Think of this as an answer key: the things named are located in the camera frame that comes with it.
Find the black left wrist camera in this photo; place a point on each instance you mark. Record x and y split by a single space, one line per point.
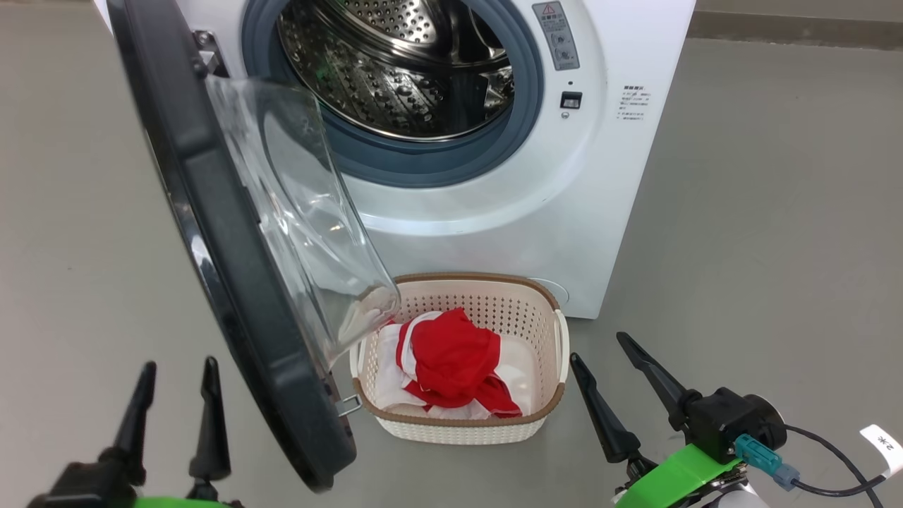
85 487

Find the grey rubber door gasket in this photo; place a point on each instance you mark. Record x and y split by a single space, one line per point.
437 159

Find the red and white garment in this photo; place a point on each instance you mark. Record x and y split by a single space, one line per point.
391 381

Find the cream perforated laundry basket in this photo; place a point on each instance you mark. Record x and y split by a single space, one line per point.
465 429

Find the black round glass door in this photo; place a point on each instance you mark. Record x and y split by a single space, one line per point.
233 247

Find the white front-load washing machine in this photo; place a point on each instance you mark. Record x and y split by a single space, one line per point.
621 212

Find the black door lock socket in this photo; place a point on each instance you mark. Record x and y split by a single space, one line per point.
571 100

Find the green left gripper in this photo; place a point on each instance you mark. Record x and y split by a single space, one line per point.
211 503

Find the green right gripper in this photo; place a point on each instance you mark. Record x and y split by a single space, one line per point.
670 480

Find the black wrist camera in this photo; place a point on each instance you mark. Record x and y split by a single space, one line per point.
734 416
85 487

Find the steel perforated drum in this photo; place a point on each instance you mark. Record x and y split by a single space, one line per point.
395 85

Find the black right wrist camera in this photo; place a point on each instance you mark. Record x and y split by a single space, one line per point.
734 416

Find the grey warning sticker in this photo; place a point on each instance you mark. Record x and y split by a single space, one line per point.
556 35

